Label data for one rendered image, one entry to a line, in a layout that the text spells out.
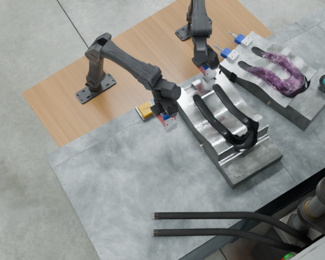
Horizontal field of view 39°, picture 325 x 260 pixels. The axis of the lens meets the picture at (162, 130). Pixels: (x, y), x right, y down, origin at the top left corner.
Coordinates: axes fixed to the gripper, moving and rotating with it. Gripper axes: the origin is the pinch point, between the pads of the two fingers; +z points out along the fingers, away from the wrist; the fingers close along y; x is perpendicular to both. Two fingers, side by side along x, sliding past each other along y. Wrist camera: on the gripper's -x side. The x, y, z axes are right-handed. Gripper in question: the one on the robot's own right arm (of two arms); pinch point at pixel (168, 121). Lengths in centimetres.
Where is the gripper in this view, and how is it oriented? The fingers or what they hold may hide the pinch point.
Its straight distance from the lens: 195.1
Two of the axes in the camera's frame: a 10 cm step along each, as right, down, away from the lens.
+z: 2.6, 7.4, 6.2
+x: -4.5, -4.7, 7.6
